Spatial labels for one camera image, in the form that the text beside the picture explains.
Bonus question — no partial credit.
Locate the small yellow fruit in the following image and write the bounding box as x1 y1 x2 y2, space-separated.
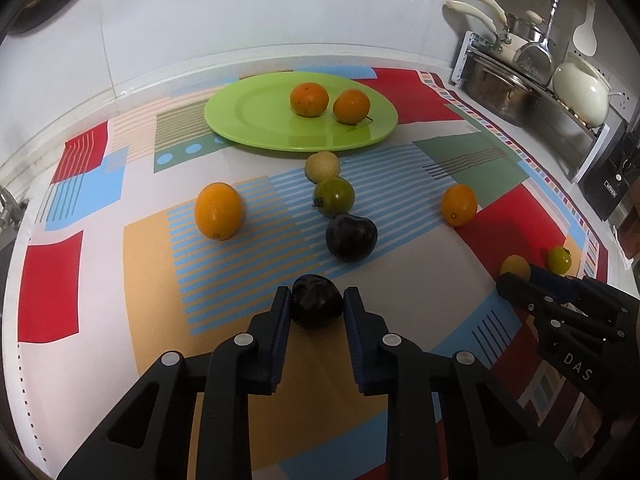
500 255 532 281

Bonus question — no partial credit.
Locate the colourful patterned tablecloth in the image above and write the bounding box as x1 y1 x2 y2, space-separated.
17 66 610 480

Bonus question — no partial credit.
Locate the small dark plum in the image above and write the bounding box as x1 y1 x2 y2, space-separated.
291 273 345 331

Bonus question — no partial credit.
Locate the white rice paddle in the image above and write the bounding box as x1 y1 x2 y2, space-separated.
572 0 599 57

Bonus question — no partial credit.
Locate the large orange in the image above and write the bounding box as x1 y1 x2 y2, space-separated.
194 182 246 241

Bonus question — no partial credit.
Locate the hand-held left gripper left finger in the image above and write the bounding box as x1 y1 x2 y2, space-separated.
56 286 293 480

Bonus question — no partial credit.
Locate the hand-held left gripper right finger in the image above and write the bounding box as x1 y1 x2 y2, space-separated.
342 286 586 480

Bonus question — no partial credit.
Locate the white dish rack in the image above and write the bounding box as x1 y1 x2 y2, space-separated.
450 30 626 183

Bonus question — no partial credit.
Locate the small orange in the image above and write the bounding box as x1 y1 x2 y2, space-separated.
441 184 479 226

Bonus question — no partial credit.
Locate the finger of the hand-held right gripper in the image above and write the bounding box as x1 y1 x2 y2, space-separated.
529 265 640 333
496 272 571 341

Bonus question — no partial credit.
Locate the black appliance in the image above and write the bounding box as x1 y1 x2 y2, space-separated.
580 120 640 221

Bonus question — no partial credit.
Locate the white enamel pot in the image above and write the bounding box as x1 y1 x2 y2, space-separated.
551 60 626 128

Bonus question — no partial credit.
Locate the orange with stem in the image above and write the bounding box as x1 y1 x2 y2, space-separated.
332 89 375 125

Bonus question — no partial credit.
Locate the beige round fruit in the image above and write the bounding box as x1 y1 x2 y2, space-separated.
305 151 342 184

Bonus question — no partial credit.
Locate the speckled orange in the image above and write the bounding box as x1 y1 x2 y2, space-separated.
290 82 329 119

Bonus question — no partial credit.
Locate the large dark plum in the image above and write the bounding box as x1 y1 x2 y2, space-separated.
325 213 378 262

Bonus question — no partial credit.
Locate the green tomato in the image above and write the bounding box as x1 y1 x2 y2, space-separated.
313 176 356 218

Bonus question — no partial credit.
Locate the green plate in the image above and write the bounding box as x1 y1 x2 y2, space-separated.
204 72 399 152

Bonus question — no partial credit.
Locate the steel skimmer ladle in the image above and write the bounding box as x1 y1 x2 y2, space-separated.
515 0 563 86

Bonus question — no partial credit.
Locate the large steel pot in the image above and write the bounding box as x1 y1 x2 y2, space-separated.
462 52 543 126

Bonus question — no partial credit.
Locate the metal fixture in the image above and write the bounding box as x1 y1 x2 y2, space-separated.
0 185 28 241

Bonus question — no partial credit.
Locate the small yellow-green tomato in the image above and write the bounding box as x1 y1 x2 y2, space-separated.
546 245 574 276

